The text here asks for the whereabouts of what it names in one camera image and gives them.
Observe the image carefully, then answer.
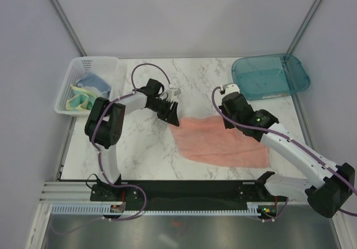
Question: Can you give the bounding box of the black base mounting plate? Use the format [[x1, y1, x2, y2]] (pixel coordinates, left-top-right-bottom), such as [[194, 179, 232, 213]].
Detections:
[[90, 180, 286, 212]]

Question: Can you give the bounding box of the corner frame post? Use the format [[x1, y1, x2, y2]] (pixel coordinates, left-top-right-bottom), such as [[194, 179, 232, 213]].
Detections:
[[49, 0, 87, 56], [286, 0, 324, 54]]

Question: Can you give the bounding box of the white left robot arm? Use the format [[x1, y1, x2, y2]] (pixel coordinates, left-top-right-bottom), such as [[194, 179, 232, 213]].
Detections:
[[84, 86, 181, 201]]

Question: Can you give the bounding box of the yellow green towel in basket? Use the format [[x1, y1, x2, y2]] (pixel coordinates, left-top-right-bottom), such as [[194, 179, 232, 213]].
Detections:
[[66, 85, 97, 111]]

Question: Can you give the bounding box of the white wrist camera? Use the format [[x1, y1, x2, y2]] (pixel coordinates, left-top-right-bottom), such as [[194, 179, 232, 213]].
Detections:
[[218, 83, 240, 95], [166, 87, 181, 99]]

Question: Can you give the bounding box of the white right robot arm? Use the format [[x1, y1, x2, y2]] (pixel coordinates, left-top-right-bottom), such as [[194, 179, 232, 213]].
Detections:
[[218, 90, 356, 218]]

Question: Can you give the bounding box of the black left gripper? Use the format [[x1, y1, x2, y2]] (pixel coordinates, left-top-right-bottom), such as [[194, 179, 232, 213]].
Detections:
[[147, 99, 179, 128]]

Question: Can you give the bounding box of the teal transparent plastic tray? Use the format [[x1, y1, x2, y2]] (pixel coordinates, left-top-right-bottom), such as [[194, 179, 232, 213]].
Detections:
[[231, 53, 310, 101]]

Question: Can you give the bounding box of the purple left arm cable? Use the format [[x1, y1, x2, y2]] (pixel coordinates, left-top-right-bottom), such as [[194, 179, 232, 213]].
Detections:
[[50, 58, 172, 236]]

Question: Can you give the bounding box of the silver aluminium rail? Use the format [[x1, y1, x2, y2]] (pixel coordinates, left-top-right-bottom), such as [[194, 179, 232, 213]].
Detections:
[[40, 182, 91, 204]]

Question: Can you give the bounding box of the white plastic basket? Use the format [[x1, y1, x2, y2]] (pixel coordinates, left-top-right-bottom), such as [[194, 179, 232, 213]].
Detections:
[[54, 56, 119, 116]]

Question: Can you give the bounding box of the left corner frame post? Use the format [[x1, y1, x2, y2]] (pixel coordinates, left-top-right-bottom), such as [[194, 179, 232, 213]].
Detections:
[[49, 0, 87, 56]]

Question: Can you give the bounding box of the white slotted cable duct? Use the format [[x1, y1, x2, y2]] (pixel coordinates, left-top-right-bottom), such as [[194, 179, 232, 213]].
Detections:
[[51, 203, 260, 216]]

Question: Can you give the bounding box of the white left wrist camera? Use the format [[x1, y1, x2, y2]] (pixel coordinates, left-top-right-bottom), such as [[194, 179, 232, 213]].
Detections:
[[166, 87, 181, 99]]

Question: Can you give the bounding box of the blue towel in basket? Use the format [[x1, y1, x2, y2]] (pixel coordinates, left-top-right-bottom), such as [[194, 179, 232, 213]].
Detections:
[[75, 71, 112, 98]]

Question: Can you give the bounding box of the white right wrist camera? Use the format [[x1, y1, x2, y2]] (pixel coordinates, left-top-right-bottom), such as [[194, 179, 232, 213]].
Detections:
[[218, 83, 240, 95]]

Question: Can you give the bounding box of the pink terry towel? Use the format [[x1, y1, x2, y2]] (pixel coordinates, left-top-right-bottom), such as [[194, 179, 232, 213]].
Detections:
[[170, 116, 269, 168]]

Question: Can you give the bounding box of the right corner frame post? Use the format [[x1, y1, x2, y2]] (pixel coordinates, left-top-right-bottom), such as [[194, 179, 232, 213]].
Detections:
[[286, 0, 324, 54]]

